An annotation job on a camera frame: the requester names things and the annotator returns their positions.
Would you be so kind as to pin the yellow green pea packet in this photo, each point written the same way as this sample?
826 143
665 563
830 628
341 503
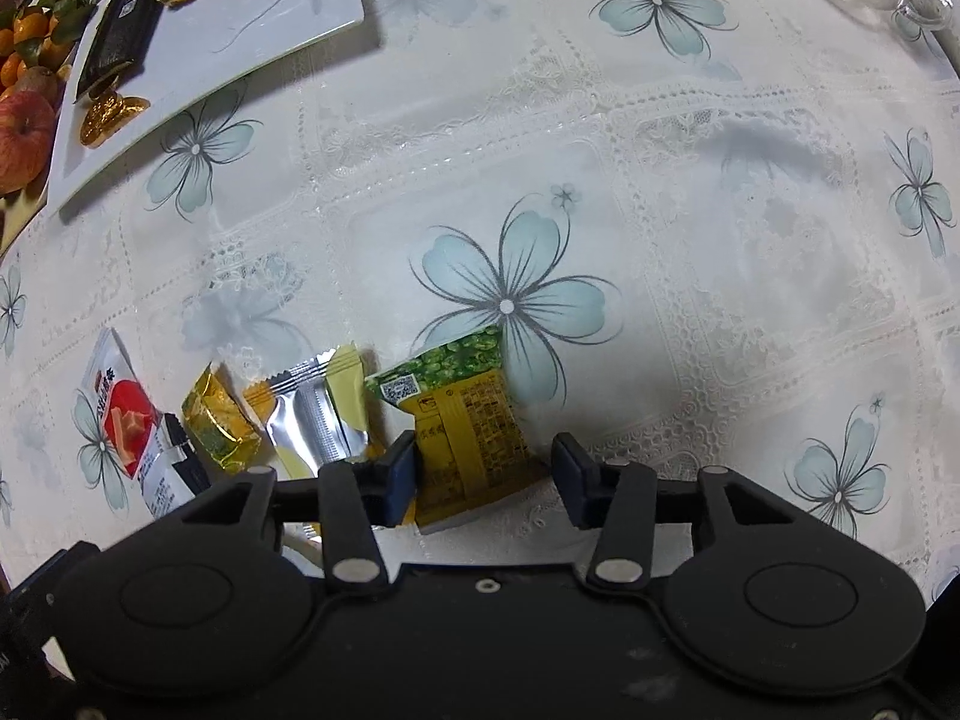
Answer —
473 452

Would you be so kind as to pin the gold chocolate coin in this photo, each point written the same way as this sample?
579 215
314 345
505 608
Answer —
107 115

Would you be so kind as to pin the small gold candy packet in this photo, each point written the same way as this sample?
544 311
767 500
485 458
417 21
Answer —
218 425

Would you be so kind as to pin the silver yellow snack packet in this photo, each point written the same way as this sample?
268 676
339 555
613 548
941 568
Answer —
315 412

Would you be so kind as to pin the black snack packet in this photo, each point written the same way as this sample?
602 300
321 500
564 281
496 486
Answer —
119 45

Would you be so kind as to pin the wooden fruit tray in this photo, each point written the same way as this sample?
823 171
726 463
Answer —
38 40

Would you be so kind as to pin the red white hawthorn packet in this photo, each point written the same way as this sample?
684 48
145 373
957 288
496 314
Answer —
121 406

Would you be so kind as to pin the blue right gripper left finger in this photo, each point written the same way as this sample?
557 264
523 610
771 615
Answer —
401 461

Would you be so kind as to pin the large pink-orange apple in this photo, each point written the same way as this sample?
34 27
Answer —
28 126

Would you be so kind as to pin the white rectangular plate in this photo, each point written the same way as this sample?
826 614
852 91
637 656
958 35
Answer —
194 51

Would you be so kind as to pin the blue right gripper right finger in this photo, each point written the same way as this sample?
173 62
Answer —
577 480

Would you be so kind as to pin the white floral tablecloth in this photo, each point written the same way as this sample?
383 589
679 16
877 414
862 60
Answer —
713 231

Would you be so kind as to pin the long white snack packet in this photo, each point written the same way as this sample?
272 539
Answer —
170 472

